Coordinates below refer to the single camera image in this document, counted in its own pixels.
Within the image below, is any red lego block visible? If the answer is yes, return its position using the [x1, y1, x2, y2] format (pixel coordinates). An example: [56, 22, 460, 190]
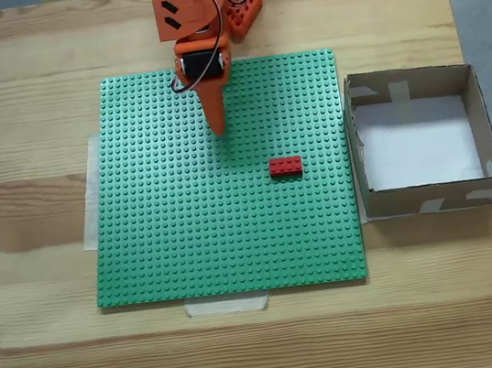
[268, 155, 305, 180]

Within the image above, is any green lego baseplate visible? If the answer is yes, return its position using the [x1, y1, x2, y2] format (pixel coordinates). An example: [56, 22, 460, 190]
[63, 43, 370, 320]

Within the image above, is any white paper box lining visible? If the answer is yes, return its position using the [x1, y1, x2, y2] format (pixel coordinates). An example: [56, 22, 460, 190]
[351, 90, 483, 198]

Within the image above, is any cardboard box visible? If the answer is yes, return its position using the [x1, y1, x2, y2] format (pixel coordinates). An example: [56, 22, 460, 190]
[337, 53, 492, 226]

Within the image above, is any wide masking tape strip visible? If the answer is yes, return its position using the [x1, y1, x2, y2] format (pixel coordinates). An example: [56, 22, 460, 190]
[66, 131, 117, 254]

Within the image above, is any thin gripper servo cable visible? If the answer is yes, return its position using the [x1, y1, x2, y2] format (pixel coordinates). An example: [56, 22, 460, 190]
[159, 0, 233, 95]

